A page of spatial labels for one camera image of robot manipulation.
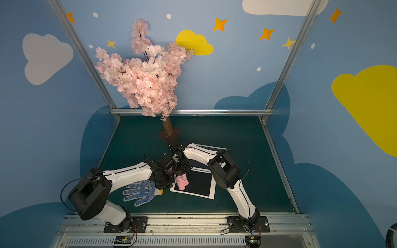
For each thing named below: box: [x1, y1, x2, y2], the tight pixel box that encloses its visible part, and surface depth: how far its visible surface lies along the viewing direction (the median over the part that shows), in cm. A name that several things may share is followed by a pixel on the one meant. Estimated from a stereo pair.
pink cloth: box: [173, 173, 190, 191], surface depth 87 cm
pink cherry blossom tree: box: [94, 18, 195, 137], surface depth 67 cm
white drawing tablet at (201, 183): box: [169, 166, 217, 200], surface depth 88 cm
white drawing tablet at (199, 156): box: [182, 143, 227, 183], surface depth 68 cm
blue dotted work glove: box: [122, 179, 164, 207], surface depth 86 cm
